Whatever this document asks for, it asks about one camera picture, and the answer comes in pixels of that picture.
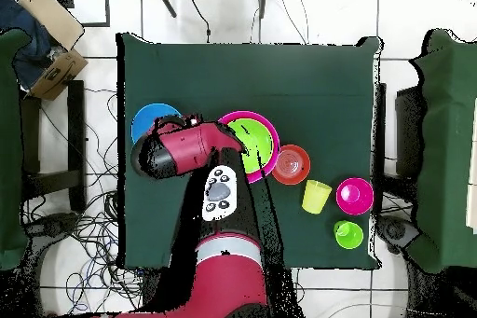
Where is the light green bowl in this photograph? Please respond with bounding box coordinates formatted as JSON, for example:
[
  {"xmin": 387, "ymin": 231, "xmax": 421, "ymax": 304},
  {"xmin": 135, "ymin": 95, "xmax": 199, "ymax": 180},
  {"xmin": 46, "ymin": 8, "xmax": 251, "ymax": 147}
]
[{"xmin": 227, "ymin": 118, "xmax": 276, "ymax": 175}]

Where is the large pink bowl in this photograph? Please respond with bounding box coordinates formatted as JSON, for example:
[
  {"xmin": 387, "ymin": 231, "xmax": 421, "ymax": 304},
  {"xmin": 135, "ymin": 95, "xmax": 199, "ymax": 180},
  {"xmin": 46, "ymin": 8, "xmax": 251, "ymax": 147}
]
[{"xmin": 217, "ymin": 110, "xmax": 281, "ymax": 186}]

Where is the blue bowl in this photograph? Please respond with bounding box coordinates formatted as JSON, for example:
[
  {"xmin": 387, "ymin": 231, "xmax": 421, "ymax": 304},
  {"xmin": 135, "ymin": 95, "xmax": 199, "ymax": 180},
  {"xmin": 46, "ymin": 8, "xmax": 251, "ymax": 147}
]
[{"xmin": 130, "ymin": 103, "xmax": 184, "ymax": 145}]

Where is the small orange-red bowl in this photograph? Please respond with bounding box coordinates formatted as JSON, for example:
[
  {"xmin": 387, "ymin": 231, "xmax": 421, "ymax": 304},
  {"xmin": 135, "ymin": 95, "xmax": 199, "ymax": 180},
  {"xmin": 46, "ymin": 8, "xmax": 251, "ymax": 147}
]
[{"xmin": 270, "ymin": 144, "xmax": 311, "ymax": 187}]

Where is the dark green tablecloth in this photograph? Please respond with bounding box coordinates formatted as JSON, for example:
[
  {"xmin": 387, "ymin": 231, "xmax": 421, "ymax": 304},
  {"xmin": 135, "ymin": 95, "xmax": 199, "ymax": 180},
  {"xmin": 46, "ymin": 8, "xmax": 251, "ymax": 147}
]
[{"xmin": 116, "ymin": 32, "xmax": 384, "ymax": 271}]

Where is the yellow cup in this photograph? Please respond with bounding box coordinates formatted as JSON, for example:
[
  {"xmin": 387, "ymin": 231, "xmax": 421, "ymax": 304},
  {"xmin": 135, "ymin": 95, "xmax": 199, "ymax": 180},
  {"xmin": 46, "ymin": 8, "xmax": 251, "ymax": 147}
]
[{"xmin": 301, "ymin": 179, "xmax": 334, "ymax": 215}]

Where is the small crimson bowl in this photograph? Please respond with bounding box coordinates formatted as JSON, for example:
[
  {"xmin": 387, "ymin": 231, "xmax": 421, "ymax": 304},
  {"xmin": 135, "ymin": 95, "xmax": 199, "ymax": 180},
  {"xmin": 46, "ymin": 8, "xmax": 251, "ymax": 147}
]
[{"xmin": 335, "ymin": 177, "xmax": 375, "ymax": 217}]

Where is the green cup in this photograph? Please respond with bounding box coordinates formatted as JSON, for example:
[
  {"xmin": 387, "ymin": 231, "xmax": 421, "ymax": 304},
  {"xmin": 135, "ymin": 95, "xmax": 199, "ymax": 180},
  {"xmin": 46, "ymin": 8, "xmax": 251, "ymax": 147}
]
[{"xmin": 332, "ymin": 219, "xmax": 365, "ymax": 251}]

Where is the brown cardboard box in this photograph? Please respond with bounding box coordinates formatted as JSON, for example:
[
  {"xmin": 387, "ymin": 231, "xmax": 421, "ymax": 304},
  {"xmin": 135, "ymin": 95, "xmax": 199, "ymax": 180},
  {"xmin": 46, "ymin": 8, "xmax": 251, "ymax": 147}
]
[{"xmin": 29, "ymin": 48, "xmax": 89, "ymax": 102}]

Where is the green cloth covered table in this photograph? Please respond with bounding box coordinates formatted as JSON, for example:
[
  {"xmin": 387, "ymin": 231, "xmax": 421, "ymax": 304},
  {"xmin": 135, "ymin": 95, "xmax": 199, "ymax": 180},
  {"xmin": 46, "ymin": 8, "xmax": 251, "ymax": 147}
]
[
  {"xmin": 408, "ymin": 28, "xmax": 477, "ymax": 273},
  {"xmin": 0, "ymin": 28, "xmax": 33, "ymax": 271}
]

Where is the beige box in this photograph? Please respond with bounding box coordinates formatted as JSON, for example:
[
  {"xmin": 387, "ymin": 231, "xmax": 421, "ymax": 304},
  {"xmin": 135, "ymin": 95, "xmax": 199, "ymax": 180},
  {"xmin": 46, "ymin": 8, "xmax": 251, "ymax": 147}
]
[{"xmin": 17, "ymin": 0, "xmax": 86, "ymax": 51}]

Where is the dark blue cloth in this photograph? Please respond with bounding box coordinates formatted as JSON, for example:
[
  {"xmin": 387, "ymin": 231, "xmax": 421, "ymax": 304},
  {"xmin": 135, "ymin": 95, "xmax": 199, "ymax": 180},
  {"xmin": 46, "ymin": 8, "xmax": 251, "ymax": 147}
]
[{"xmin": 0, "ymin": 0, "xmax": 57, "ymax": 90}]

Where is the black cable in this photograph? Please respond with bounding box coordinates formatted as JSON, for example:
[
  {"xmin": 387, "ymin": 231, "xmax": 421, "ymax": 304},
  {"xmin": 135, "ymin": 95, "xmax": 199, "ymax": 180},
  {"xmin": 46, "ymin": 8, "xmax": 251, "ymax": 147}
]
[{"xmin": 188, "ymin": 0, "xmax": 212, "ymax": 44}]

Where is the tangle of floor cables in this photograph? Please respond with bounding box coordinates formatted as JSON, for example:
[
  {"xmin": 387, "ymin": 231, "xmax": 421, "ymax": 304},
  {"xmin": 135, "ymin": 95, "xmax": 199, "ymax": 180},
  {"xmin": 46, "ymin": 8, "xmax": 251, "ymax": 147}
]
[{"xmin": 36, "ymin": 88, "xmax": 144, "ymax": 318}]

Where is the black stool frame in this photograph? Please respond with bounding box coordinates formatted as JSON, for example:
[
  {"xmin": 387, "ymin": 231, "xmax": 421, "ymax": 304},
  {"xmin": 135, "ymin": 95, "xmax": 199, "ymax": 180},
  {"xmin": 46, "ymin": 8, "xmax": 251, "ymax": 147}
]
[{"xmin": 20, "ymin": 79, "xmax": 88, "ymax": 214}]

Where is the grey pedestal foot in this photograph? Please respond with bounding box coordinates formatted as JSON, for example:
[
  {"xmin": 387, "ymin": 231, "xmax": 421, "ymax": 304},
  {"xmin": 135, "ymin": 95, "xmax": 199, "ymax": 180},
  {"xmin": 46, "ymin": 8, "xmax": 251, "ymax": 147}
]
[
  {"xmin": 375, "ymin": 214, "xmax": 422, "ymax": 256},
  {"xmin": 25, "ymin": 212, "xmax": 80, "ymax": 239}
]

